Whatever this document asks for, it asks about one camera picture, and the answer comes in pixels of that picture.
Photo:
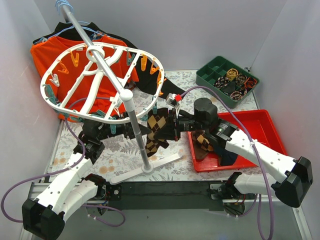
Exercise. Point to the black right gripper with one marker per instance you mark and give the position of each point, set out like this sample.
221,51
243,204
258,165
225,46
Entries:
175,124

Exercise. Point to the dark navy sock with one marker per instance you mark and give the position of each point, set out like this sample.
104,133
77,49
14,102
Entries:
225,157

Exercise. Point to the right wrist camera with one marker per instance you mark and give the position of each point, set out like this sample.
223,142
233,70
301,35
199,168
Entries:
174,100

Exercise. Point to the silver stand pole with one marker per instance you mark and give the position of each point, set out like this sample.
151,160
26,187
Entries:
125,94

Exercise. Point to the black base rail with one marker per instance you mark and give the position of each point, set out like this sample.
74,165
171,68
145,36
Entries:
163,195

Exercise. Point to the brown argyle sock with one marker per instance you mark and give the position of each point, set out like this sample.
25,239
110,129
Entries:
201,142
155,123

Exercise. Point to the white stand base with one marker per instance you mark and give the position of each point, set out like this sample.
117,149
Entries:
143,170

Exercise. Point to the orange rolled sock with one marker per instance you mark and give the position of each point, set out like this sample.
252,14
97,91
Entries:
250,83

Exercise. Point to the yellow rolled sock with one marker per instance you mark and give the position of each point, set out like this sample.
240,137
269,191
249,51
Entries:
231,74

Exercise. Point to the black garment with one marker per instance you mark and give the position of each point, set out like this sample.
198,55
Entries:
144,80

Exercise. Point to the aluminium frame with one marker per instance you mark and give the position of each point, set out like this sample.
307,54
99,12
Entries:
284,177

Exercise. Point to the floral table mat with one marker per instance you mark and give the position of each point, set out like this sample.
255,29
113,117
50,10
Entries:
121,155

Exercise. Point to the floral rolled sock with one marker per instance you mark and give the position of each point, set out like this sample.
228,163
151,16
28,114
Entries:
221,83

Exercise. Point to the white oval clip hanger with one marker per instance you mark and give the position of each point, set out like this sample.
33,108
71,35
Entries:
116,113

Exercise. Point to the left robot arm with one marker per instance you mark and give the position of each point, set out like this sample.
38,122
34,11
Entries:
45,215

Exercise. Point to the green compartment box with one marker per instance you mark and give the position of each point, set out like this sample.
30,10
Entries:
234,92

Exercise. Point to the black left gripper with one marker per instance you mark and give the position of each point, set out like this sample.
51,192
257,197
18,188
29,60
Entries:
126,130

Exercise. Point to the orange t-shirt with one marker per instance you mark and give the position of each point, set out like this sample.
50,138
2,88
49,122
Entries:
70,68

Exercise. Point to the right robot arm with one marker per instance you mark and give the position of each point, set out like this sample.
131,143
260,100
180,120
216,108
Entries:
284,177

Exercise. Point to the blue wire hanger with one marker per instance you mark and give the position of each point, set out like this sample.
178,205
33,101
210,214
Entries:
69,30

